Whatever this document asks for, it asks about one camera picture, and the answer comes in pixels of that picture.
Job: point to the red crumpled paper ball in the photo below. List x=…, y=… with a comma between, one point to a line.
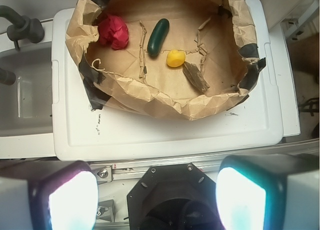
x=113, y=31

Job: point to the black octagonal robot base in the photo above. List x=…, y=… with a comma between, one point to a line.
x=173, y=197

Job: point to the grey toy sink faucet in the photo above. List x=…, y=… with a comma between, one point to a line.
x=22, y=27

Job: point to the dark green toy cucumber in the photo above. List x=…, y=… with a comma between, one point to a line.
x=157, y=37

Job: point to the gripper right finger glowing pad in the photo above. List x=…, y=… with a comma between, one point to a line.
x=269, y=192

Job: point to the yellow plastic toy fruit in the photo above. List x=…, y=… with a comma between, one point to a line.
x=175, y=58

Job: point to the brown paper bag tray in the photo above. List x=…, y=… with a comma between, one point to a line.
x=218, y=36

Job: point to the aluminium frame rail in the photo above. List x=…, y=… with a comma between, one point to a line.
x=108, y=171

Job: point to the white plastic bin lid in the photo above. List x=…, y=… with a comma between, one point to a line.
x=109, y=134

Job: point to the brown wood chip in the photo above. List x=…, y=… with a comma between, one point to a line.
x=195, y=77

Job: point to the white toy sink basin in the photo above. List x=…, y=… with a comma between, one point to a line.
x=26, y=129

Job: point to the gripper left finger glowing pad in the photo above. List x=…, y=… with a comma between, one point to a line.
x=47, y=195

